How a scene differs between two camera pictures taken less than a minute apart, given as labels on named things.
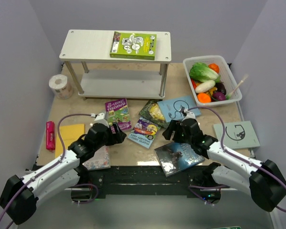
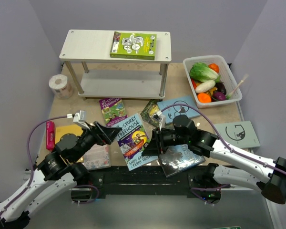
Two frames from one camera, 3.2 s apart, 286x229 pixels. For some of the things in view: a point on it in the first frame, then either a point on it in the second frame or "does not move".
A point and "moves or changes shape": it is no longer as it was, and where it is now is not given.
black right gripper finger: x=168 y=133 → x=151 y=148
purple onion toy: x=219 y=96 does not move
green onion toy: x=229 y=96 does not move
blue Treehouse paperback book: x=143 y=132 moves or changes shape
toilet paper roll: x=63 y=88 does not move
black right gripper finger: x=172 y=126 → x=156 y=135
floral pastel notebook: x=100 y=160 does not move
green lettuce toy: x=202 y=73 does not move
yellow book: x=69 y=134 does not move
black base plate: x=118 y=181 does not move
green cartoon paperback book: x=134 y=46 does not move
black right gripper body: x=179 y=136 → x=168 y=139
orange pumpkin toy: x=214 y=67 does not move
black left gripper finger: x=121 y=136 → x=112 y=132
